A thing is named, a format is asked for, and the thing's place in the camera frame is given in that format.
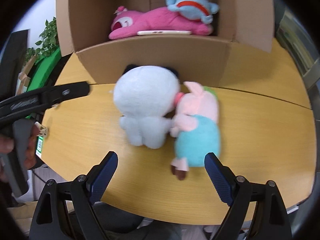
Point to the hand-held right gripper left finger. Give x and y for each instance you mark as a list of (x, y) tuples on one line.
[(102, 177)]

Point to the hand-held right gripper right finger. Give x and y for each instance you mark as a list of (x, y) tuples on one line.
[(218, 177)]

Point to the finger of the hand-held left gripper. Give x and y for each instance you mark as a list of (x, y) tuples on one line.
[(70, 91)]

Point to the pink pig plush toy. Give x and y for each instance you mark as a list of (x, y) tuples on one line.
[(197, 142)]

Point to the white plush toy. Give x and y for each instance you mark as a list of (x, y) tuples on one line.
[(145, 95)]

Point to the large cardboard box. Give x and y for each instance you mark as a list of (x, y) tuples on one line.
[(150, 62)]

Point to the pink bear plush toy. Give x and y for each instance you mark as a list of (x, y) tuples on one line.
[(155, 20)]

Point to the blue plush toy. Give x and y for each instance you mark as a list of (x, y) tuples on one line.
[(195, 13)]

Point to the wooden desktop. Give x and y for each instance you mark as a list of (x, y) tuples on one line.
[(250, 130)]

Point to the person's left hand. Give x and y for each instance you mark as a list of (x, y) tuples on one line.
[(33, 142)]

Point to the small cardboard piece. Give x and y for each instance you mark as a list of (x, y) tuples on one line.
[(25, 72)]

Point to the green board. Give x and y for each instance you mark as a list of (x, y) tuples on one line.
[(42, 70)]

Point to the green white label tag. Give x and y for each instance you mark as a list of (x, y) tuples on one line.
[(40, 145)]

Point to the green leafy plant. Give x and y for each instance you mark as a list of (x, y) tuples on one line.
[(50, 37)]

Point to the person's leg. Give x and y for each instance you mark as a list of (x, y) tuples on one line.
[(140, 225)]

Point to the glass cabinet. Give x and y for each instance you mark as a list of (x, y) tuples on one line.
[(292, 42)]

